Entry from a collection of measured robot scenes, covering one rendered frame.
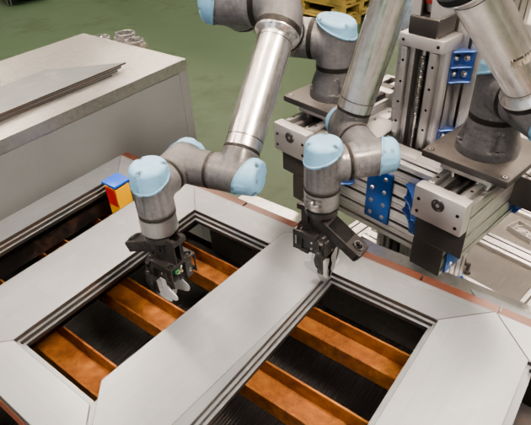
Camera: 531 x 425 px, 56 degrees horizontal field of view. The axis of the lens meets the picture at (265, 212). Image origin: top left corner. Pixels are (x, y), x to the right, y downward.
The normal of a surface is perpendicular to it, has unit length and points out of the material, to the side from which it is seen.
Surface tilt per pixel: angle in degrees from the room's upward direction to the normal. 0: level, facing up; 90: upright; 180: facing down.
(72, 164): 90
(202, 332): 0
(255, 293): 0
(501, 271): 0
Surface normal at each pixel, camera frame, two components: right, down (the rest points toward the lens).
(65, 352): -0.04, -0.80
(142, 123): 0.80, 0.33
